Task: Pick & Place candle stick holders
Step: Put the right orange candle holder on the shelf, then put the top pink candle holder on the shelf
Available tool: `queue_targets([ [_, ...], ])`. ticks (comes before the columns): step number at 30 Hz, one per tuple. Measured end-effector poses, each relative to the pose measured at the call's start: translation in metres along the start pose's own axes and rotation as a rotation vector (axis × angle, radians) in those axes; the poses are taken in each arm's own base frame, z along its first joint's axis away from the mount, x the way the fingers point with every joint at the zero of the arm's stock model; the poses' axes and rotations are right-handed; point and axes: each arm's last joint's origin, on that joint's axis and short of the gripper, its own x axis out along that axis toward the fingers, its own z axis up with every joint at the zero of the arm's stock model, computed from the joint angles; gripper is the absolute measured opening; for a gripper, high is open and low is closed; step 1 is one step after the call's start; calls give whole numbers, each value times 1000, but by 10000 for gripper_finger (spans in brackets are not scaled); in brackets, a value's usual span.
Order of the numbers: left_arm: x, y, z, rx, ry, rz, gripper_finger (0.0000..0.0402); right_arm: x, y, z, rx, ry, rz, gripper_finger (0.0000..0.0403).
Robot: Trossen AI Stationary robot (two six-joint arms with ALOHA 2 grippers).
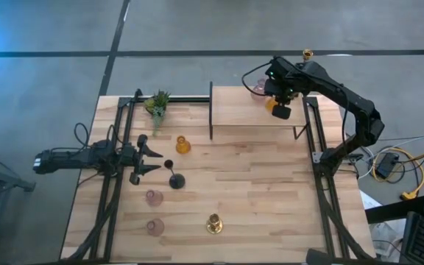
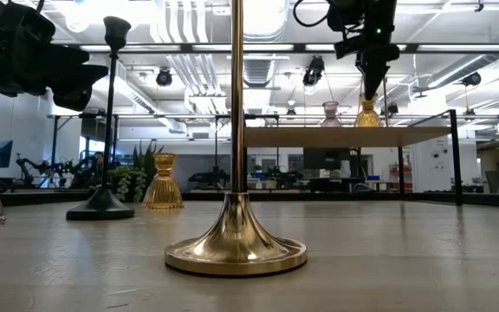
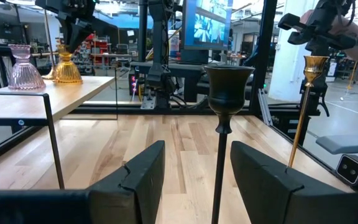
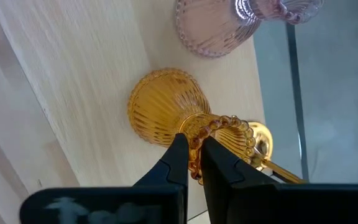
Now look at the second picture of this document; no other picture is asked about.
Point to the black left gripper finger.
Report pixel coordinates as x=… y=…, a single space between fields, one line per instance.
x=69 y=58
x=76 y=86

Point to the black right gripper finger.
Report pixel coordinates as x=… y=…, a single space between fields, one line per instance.
x=383 y=73
x=368 y=80

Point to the amber ribbed glass candle holder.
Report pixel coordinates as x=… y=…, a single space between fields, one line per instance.
x=367 y=117
x=163 y=190

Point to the tall black candlestick holder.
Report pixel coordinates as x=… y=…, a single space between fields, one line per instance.
x=102 y=208

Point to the tall gold candlestick holder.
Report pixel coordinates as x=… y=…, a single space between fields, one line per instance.
x=235 y=242
x=384 y=108

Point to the black background robot arm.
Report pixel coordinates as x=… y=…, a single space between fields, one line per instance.
x=210 y=177

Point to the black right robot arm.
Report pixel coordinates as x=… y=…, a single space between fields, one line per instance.
x=345 y=13

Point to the black ceiling spotlight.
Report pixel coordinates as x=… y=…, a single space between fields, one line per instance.
x=472 y=79
x=163 y=77
x=314 y=71

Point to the wooden shelf with black legs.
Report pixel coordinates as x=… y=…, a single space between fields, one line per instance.
x=340 y=136

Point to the black background robot rig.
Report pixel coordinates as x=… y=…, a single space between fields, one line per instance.
x=46 y=169

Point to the black background monitor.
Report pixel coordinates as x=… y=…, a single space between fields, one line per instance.
x=325 y=159

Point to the green potted succulent plant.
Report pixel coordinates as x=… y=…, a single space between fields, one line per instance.
x=139 y=177

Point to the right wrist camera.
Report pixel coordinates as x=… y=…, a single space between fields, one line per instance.
x=347 y=47

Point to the black overhead frame beam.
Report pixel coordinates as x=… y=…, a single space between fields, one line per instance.
x=299 y=47

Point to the silver ventilation duct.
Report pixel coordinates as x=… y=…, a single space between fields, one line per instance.
x=260 y=71

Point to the black aluminium rig frame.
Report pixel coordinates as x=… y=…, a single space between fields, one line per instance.
x=362 y=198

